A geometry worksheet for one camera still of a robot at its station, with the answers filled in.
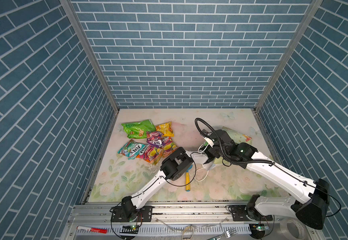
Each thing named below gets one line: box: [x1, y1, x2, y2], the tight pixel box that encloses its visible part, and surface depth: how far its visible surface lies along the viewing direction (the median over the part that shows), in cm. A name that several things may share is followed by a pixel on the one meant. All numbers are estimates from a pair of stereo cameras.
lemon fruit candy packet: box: [136, 144, 164, 166], surface depth 95 cm
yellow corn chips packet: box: [155, 121, 174, 137], surface depth 107 cm
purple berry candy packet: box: [146, 131, 166, 148], surface depth 96 cm
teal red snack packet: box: [117, 139, 145, 161], surface depth 95 cm
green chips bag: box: [121, 119, 156, 139], surface depth 101 cm
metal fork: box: [207, 228, 238, 240], surface depth 69 cm
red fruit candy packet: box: [163, 136, 174, 145], surface depth 98 cm
